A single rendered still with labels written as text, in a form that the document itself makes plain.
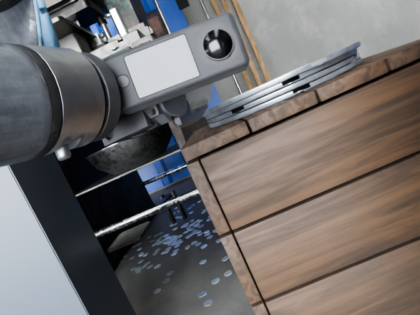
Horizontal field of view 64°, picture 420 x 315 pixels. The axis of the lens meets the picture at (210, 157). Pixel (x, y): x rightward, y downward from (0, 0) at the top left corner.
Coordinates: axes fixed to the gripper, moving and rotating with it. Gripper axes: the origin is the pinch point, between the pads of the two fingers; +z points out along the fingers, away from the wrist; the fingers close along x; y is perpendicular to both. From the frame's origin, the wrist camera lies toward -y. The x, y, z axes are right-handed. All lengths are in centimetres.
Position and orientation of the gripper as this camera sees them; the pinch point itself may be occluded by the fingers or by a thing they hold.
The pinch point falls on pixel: (209, 82)
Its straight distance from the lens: 43.5
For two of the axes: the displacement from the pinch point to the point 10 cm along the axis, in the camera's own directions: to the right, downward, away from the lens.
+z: 4.4, -2.2, 8.7
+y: -8.2, 3.0, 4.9
